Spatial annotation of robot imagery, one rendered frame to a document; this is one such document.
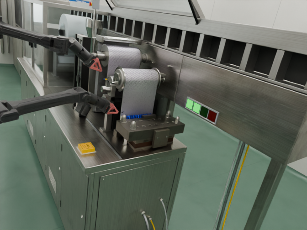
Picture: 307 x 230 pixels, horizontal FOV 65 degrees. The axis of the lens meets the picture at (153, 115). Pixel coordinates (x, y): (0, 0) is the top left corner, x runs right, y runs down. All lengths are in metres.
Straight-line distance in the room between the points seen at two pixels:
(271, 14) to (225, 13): 0.79
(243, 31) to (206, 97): 0.38
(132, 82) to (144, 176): 0.56
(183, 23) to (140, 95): 0.50
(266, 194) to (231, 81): 0.61
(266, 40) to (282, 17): 2.70
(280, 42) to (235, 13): 3.20
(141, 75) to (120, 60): 0.23
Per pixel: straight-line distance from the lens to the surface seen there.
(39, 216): 2.31
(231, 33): 1.28
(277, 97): 1.12
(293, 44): 1.11
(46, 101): 1.20
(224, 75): 1.28
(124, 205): 1.54
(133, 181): 1.45
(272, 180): 1.40
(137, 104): 1.52
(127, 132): 1.34
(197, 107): 1.40
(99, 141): 1.47
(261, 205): 1.48
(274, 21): 3.90
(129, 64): 1.69
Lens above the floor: 1.61
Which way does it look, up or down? 21 degrees down
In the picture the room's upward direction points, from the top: 10 degrees clockwise
